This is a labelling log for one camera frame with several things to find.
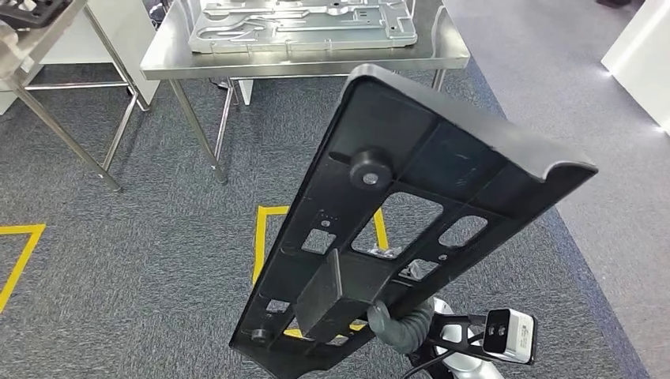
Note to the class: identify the black plastic plate bracket part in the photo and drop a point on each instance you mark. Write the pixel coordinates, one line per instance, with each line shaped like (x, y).
(392, 131)

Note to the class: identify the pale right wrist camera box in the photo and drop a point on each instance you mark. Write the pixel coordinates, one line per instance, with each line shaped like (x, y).
(515, 335)

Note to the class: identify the black part on steel table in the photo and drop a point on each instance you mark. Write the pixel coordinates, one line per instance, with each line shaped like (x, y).
(31, 10)

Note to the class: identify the grey metal fixture plate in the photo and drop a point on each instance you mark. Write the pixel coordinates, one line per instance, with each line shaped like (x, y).
(293, 26)

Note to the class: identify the yellow floor tape square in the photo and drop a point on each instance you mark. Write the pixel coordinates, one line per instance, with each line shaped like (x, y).
(260, 246)
(21, 229)

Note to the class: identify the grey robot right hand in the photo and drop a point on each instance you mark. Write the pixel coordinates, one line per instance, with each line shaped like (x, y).
(385, 329)

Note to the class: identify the white cabinet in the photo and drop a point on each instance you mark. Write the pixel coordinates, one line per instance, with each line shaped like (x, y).
(131, 31)

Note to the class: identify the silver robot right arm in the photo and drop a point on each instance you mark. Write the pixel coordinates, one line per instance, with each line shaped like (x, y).
(418, 329)

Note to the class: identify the white block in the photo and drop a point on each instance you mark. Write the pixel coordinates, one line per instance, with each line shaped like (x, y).
(644, 52)

